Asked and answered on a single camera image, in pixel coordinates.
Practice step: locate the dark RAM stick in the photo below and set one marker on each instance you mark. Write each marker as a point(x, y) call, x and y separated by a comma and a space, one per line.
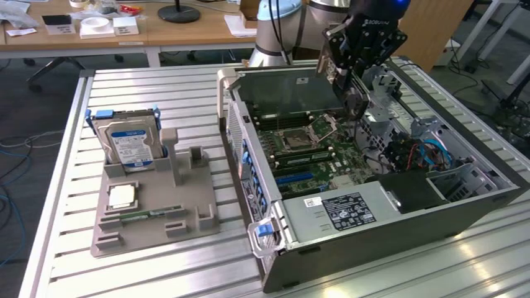
point(304, 157)

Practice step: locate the wooden desk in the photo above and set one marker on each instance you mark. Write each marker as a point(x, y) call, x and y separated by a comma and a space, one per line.
point(185, 34)

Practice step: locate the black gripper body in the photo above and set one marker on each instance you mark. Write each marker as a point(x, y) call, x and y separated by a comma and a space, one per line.
point(372, 15)

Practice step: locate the silver disk bay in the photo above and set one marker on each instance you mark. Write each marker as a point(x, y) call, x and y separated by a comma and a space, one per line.
point(463, 180)

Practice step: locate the green motherboard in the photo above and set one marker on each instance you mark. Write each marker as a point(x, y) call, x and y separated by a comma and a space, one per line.
point(327, 167)

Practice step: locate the small red item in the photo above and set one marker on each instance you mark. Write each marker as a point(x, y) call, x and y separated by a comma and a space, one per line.
point(128, 10)

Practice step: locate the dark grey PC case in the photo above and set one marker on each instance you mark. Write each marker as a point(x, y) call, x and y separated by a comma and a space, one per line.
point(372, 248)

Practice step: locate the hard disk with blue bracket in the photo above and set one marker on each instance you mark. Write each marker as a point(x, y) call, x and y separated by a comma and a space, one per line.
point(124, 146)

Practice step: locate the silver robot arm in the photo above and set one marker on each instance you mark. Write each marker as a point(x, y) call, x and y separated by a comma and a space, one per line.
point(268, 46)

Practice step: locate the white paper stack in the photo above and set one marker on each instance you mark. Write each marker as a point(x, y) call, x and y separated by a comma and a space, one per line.
point(240, 26)

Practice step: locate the black stand base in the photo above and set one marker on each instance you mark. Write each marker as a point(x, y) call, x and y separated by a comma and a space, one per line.
point(511, 96)

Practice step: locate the black chair base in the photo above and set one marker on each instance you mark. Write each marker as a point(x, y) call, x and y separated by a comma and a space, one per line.
point(53, 66)

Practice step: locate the grey power supply unit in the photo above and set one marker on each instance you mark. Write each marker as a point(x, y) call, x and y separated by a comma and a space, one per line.
point(301, 217)

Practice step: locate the green RAM stick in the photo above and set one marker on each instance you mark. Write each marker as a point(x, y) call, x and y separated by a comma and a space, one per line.
point(144, 215)

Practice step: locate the wooden cabinet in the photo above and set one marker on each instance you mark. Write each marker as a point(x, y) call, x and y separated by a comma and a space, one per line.
point(433, 31)

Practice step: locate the white desk frame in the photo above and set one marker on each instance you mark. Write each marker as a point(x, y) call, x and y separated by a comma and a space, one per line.
point(498, 31)

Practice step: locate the beige tape roll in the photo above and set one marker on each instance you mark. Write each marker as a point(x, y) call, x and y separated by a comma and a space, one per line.
point(77, 3)

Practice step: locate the black round lamp base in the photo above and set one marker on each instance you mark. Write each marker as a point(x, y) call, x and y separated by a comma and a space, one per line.
point(178, 14)

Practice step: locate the CPU socket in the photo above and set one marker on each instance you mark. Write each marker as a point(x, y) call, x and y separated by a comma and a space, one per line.
point(295, 139)

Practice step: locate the clear plastic bag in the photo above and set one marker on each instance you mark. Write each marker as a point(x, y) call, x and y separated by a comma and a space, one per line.
point(16, 15)

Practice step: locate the white paper label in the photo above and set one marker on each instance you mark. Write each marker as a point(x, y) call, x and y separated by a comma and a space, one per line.
point(20, 31)

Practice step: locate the white box with label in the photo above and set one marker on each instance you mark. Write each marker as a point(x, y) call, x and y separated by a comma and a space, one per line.
point(124, 26)

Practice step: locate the black graphics card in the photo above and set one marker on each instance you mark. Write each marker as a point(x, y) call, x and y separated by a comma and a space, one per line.
point(355, 99)

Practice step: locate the blue expansion slot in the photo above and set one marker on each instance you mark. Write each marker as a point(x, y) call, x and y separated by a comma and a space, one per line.
point(293, 178)

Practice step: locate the grey parts rack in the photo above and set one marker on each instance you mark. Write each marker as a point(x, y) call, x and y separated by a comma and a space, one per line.
point(165, 198)

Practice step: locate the silver drive cage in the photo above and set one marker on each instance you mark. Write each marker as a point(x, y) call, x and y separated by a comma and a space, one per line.
point(384, 124)

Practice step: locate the metal socket cover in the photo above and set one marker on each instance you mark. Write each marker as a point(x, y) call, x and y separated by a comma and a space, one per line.
point(323, 127)

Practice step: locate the flat white box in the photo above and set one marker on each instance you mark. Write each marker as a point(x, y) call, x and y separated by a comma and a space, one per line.
point(97, 34)

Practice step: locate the brown cardboard box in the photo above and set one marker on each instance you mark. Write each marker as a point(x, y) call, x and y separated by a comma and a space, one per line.
point(248, 9)

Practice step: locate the white box black top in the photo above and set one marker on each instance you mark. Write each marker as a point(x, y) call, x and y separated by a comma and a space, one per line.
point(57, 23)

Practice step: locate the white tape roll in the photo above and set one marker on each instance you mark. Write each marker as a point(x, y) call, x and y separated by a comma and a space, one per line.
point(93, 22)

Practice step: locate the silver CPU chip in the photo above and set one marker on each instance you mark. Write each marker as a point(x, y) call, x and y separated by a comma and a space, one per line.
point(120, 197)

